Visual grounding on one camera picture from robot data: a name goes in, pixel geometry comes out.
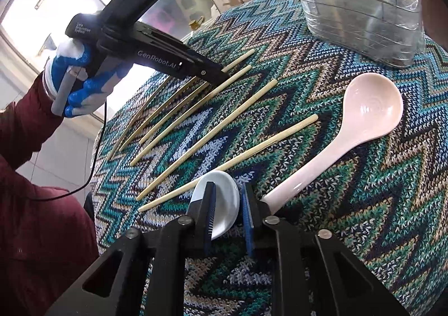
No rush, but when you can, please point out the person's maroon clothed torso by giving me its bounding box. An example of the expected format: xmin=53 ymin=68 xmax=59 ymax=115
xmin=0 ymin=155 xmax=103 ymax=316

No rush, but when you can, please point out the white framed glass door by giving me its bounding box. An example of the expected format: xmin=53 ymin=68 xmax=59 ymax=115
xmin=0 ymin=0 xmax=169 ymax=68

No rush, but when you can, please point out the person's left forearm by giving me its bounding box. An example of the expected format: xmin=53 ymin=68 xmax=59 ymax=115
xmin=0 ymin=73 xmax=68 ymax=178

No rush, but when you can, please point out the metal wire utensil basket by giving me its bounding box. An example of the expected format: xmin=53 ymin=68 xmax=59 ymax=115
xmin=280 ymin=0 xmax=426 ymax=69

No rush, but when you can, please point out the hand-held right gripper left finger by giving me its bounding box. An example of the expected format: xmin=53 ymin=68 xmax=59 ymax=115
xmin=45 ymin=181 xmax=218 ymax=316

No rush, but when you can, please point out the small white ceramic spoon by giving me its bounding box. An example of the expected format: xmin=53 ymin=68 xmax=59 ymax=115
xmin=185 ymin=170 xmax=241 ymax=240

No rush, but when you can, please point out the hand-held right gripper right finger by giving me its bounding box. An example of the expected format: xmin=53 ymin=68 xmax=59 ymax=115
xmin=241 ymin=182 xmax=411 ymax=316

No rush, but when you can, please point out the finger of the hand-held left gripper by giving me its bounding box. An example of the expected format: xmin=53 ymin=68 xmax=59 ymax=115
xmin=178 ymin=46 xmax=230 ymax=85

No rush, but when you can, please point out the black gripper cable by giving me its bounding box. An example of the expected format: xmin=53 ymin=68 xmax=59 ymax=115
xmin=30 ymin=101 xmax=107 ymax=202

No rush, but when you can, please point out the zigzag knitted table cloth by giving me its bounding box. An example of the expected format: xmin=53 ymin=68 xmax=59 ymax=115
xmin=89 ymin=0 xmax=448 ymax=316

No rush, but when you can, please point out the person's left hand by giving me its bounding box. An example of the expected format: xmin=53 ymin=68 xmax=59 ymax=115
xmin=44 ymin=38 xmax=134 ymax=118

